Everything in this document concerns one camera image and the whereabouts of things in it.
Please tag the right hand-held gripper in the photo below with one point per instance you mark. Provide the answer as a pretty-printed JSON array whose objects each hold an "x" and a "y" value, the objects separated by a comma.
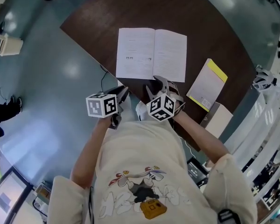
[{"x": 162, "y": 107}]

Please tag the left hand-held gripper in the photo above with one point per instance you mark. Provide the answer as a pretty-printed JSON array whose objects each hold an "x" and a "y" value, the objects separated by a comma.
[{"x": 100, "y": 105}]

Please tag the person's right forearm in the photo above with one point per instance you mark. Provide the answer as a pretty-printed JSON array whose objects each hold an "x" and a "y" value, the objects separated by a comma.
[{"x": 200, "y": 136}]

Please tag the person's left forearm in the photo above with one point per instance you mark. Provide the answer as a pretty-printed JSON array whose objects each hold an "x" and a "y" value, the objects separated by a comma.
[{"x": 88, "y": 148}]

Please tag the yellow and white booklet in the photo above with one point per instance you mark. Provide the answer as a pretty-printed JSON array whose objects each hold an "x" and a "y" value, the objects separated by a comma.
[{"x": 206, "y": 85}]

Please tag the white trousers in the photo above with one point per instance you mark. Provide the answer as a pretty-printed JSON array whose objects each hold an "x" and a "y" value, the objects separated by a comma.
[{"x": 130, "y": 111}]

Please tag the cream printed t-shirt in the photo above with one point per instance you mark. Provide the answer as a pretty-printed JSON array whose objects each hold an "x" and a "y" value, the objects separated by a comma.
[{"x": 140, "y": 148}]

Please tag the white cardboard box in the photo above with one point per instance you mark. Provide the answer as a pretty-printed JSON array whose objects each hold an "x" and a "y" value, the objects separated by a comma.
[{"x": 218, "y": 120}]

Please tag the black display device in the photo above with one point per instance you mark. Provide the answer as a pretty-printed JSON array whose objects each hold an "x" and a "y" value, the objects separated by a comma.
[{"x": 196, "y": 171}]

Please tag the white bicycle helmet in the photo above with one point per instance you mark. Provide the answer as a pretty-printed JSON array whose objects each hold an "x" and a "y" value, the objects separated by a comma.
[{"x": 262, "y": 78}]

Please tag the white glossy bench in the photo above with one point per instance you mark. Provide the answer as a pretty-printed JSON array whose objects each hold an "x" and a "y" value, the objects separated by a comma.
[{"x": 266, "y": 115}]

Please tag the white trash bin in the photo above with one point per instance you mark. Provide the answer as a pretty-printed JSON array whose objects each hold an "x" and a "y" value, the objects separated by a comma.
[{"x": 11, "y": 46}]

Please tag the black framed glass partition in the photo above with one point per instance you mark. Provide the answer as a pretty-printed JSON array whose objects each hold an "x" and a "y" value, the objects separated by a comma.
[{"x": 11, "y": 190}]

